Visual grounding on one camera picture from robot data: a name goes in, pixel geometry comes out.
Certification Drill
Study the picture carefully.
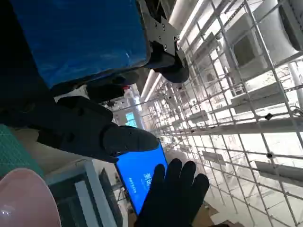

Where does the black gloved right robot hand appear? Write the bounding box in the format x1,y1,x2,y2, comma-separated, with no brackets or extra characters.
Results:
134,158,210,227

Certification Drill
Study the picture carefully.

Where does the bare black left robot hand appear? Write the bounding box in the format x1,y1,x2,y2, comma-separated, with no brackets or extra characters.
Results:
0,0,190,164

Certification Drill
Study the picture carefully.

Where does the pink bowl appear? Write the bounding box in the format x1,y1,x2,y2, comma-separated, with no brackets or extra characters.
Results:
0,168,62,227

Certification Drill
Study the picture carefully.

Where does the monitor with blue screen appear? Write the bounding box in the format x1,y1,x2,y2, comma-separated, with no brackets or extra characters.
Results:
115,141,169,216

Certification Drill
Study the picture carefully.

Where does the white cabinet with glass panel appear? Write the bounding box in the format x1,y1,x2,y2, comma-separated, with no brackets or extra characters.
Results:
44,157,124,227

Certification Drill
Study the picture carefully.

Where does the green cutting mat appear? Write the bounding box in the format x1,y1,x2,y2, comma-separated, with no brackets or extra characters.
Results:
0,124,45,178

